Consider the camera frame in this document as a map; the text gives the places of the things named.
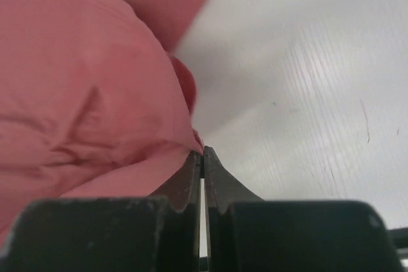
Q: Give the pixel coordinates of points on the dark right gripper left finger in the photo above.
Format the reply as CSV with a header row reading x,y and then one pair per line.
x,y
179,236

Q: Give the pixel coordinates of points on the red polo shirt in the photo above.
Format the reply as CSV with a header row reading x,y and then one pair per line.
x,y
93,100

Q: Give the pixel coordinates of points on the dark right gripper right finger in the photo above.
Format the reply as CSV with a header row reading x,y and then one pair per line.
x,y
222,190

